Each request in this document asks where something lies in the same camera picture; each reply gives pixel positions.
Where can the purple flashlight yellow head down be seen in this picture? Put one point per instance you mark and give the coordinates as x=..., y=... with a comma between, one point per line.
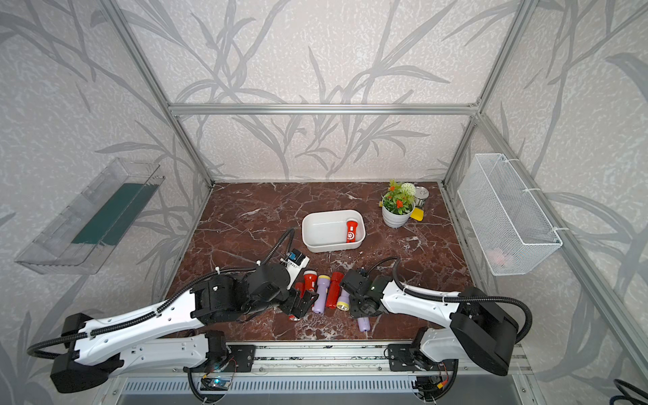
x=343, y=302

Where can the all-red flashlight far left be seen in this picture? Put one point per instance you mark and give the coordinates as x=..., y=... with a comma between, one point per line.
x=300, y=288

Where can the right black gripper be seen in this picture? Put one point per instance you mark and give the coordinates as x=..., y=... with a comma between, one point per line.
x=353, y=312

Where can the yellow small object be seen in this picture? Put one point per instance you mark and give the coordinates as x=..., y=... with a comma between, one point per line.
x=417, y=214

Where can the clear plastic wall shelf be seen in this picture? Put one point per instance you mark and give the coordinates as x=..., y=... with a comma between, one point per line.
x=82, y=237

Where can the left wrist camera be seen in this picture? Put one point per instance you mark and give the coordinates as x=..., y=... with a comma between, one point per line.
x=294, y=262

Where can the red flashlight white cap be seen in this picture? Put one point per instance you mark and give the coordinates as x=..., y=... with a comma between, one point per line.
x=352, y=226

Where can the white potted flower plant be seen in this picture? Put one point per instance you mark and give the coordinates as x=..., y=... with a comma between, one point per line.
x=398, y=203

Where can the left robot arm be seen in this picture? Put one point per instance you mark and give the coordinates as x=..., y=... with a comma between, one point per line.
x=89, y=351

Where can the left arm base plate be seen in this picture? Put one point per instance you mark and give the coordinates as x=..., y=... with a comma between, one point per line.
x=241, y=358

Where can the white plastic storage box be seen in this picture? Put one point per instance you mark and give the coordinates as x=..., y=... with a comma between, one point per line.
x=326, y=231

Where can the green circuit board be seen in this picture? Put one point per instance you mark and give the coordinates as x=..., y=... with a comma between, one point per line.
x=216, y=383

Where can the black cable corner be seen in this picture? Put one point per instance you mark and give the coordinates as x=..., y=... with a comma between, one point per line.
x=629, y=393

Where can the all-red flashlight middle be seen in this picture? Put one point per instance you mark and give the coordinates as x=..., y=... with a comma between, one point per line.
x=334, y=290

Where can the all-red flashlight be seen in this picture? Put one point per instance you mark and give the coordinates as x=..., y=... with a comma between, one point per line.
x=300, y=288
x=334, y=290

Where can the white wire mesh basket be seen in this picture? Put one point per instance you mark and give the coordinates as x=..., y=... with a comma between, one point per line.
x=512, y=230

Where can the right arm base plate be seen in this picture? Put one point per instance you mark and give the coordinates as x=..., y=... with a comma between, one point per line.
x=404, y=357

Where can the red flashlight white head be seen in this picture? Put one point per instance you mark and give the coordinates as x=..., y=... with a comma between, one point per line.
x=310, y=282

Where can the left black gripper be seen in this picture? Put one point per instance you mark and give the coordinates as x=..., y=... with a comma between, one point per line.
x=294, y=294

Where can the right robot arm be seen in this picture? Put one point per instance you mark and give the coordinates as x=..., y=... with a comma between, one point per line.
x=472, y=325

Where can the metal tin can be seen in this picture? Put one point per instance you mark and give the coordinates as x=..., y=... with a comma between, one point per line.
x=420, y=197

